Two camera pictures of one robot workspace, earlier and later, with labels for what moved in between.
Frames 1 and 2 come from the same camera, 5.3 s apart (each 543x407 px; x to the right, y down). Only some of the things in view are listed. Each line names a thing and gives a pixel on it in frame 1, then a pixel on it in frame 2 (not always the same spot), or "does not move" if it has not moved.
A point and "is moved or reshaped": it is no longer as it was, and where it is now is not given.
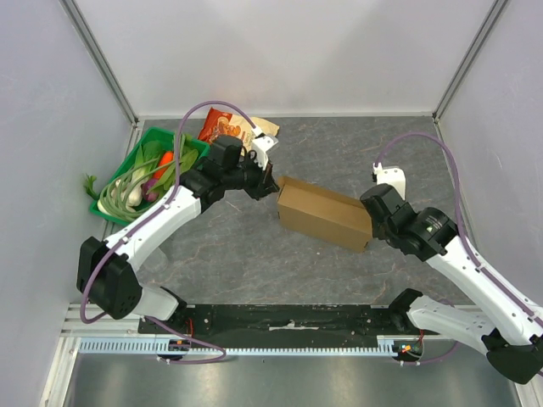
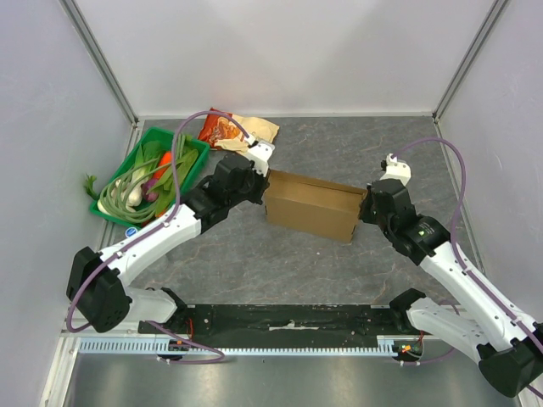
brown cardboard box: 323,216 is moved or reshaped
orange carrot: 166,158 does not move
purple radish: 145,186 does not move
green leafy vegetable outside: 88,186 does not move
